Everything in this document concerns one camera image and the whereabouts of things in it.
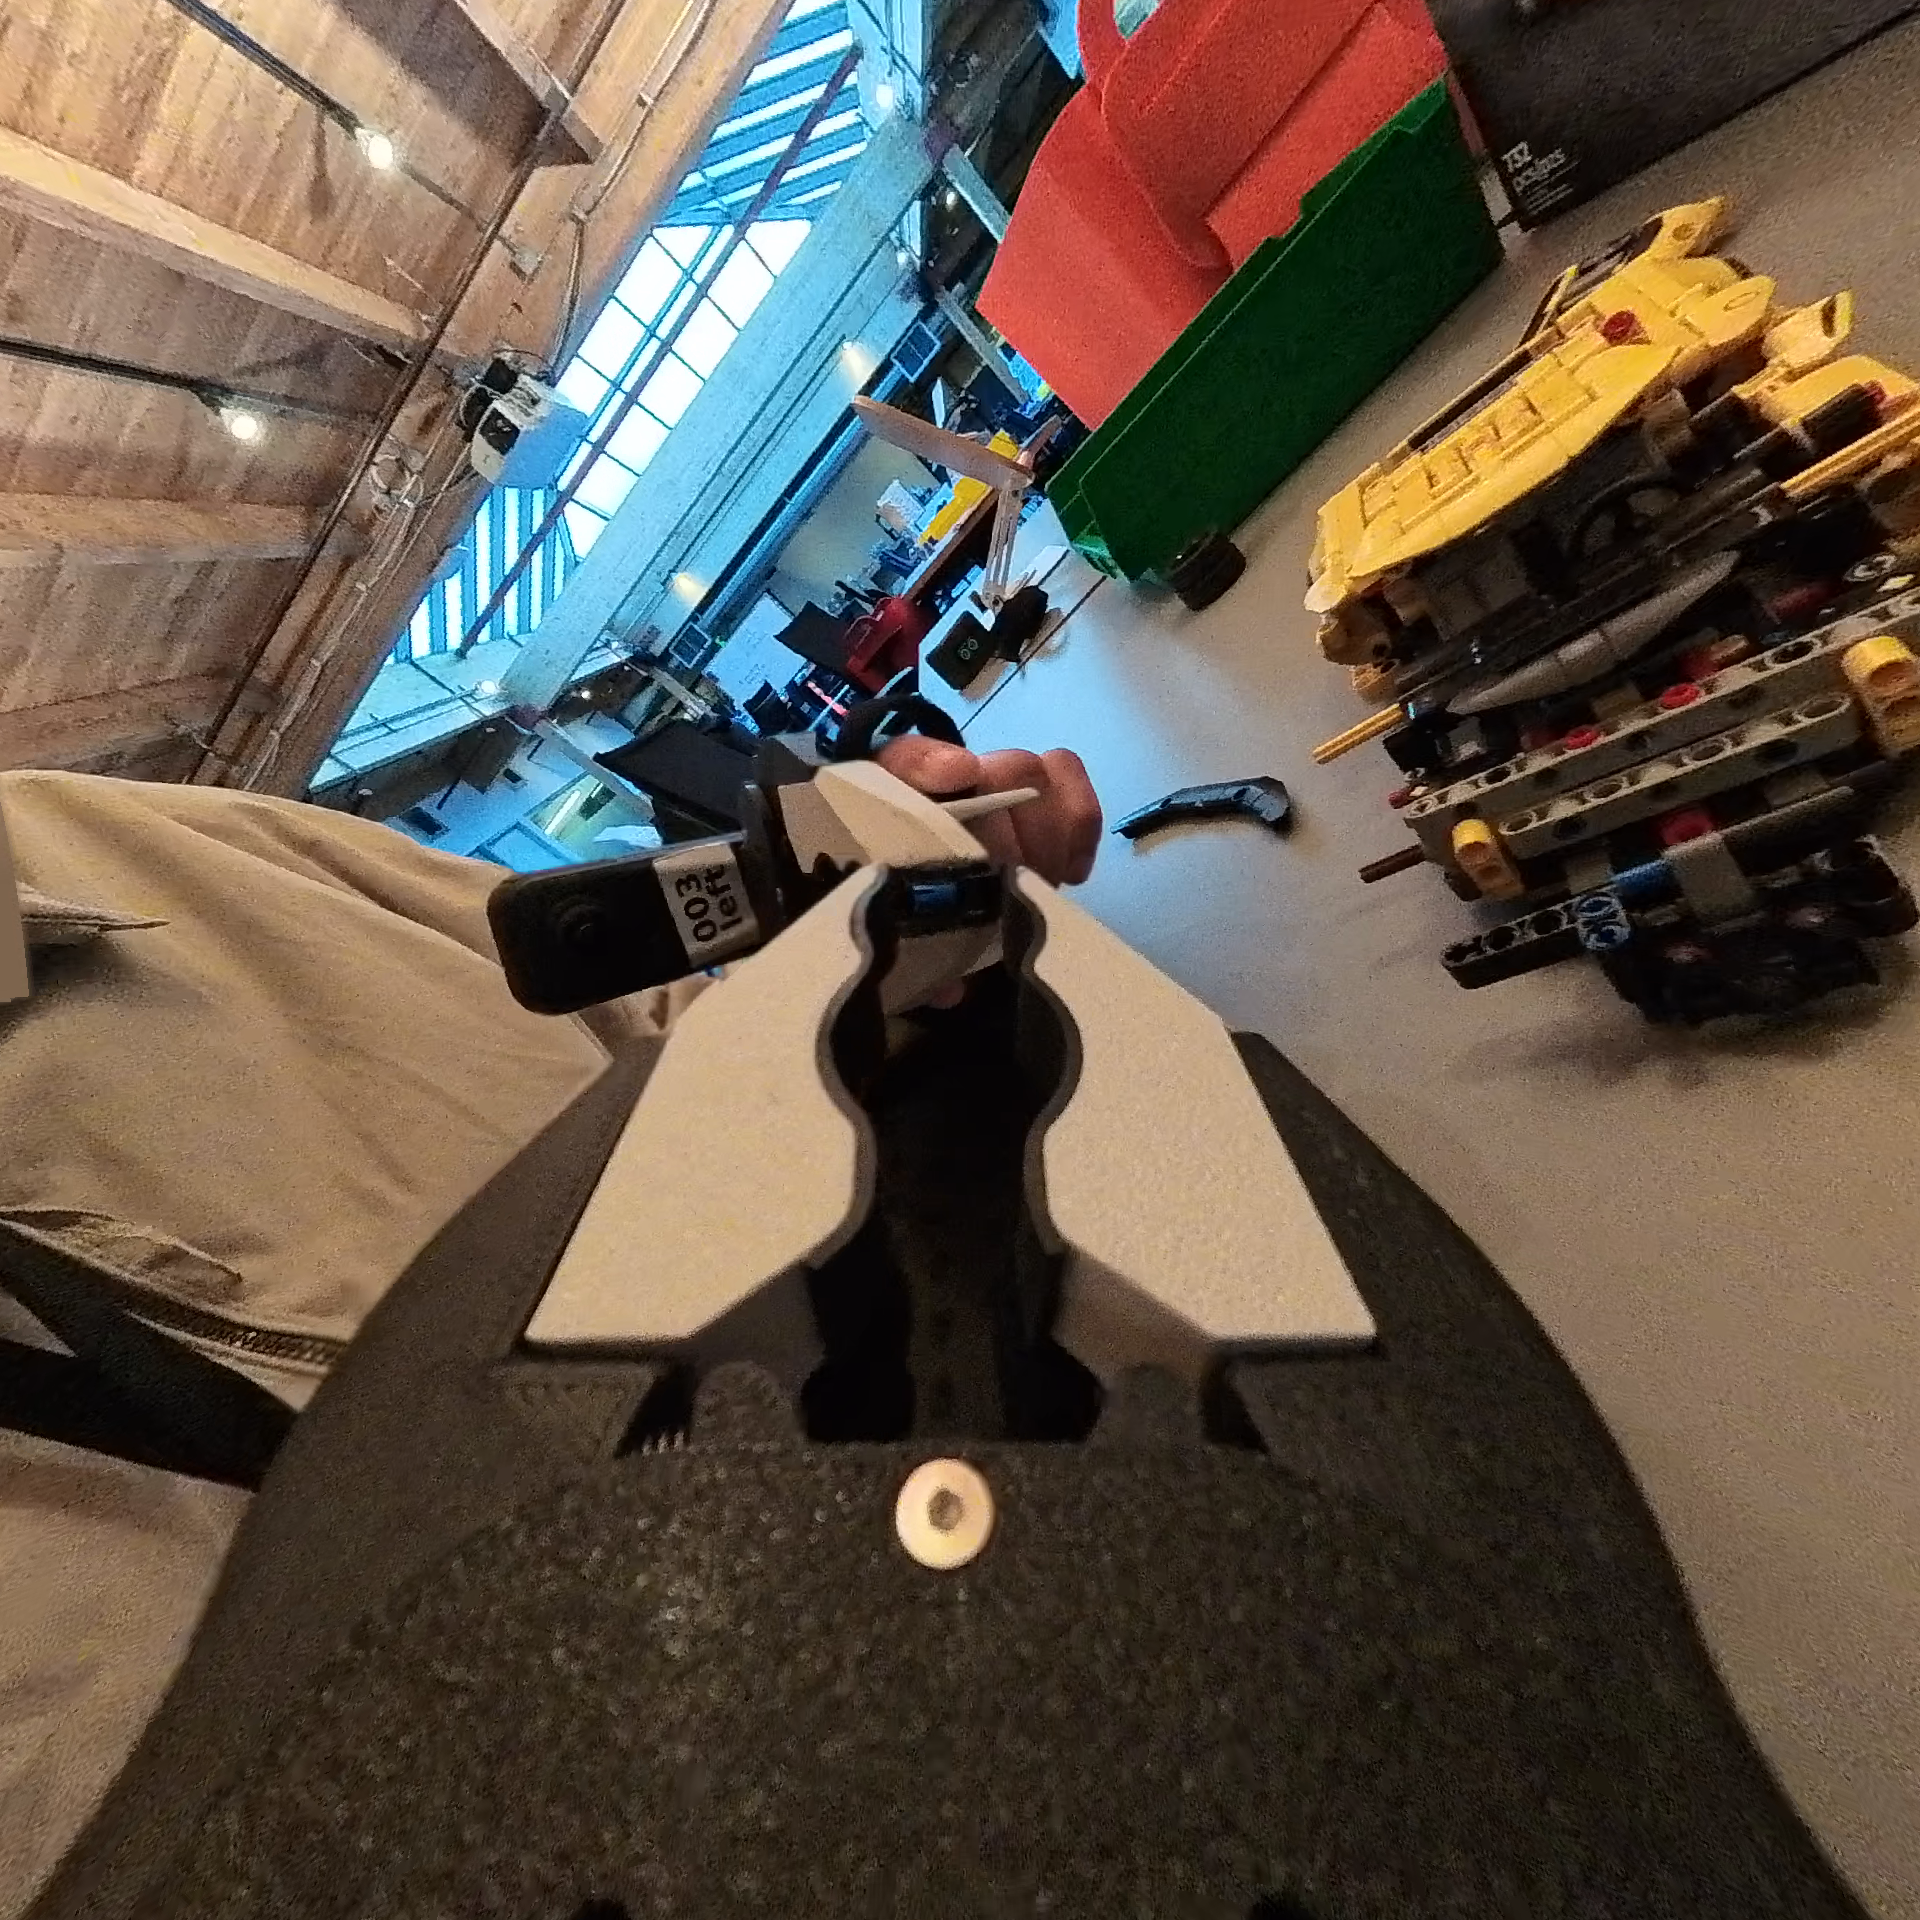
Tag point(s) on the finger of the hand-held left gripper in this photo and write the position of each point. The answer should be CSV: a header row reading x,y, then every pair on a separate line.
x,y
868,820
945,961

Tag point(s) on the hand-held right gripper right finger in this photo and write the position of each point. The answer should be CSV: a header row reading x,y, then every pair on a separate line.
x,y
1200,1201

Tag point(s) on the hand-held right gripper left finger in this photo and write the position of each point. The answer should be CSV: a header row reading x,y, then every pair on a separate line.
x,y
704,1186

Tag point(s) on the small dark brick assembly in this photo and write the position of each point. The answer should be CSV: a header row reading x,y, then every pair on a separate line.
x,y
930,905

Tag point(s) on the person's left forearm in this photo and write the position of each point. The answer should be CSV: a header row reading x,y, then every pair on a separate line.
x,y
388,932

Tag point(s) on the white articulated desk lamp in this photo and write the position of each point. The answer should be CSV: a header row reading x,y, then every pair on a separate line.
x,y
1002,525

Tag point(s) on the grey desk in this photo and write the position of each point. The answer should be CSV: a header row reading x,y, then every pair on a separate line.
x,y
1651,1277

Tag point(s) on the person's left hand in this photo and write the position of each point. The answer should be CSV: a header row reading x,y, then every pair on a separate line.
x,y
1035,820

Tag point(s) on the black office chair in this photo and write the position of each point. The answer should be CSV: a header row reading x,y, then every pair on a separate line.
x,y
681,780

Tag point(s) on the red chair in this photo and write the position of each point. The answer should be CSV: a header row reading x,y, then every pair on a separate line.
x,y
877,638

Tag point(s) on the small black display device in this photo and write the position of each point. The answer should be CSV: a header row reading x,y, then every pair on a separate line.
x,y
961,652

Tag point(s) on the yellow storage bin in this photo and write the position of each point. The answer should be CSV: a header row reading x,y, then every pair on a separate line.
x,y
956,517

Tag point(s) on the black curved brick piece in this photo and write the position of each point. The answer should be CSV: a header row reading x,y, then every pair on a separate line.
x,y
1244,797

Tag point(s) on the black toy tyre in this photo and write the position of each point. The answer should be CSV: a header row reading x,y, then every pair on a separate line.
x,y
1208,572

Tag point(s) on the ceiling mounted device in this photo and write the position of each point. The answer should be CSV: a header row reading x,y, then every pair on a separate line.
x,y
504,428

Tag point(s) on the red felt bag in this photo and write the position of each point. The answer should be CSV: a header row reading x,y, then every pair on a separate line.
x,y
1108,270

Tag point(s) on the green plastic bin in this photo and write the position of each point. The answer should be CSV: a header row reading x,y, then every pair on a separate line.
x,y
1276,377

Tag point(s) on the ceiling spotlight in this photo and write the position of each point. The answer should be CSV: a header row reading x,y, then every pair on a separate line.
x,y
240,427
376,147

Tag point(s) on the yellow toy brick car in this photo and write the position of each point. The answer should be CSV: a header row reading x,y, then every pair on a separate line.
x,y
1530,436

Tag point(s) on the black toy set box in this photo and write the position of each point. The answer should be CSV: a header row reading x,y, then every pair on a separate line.
x,y
1651,77

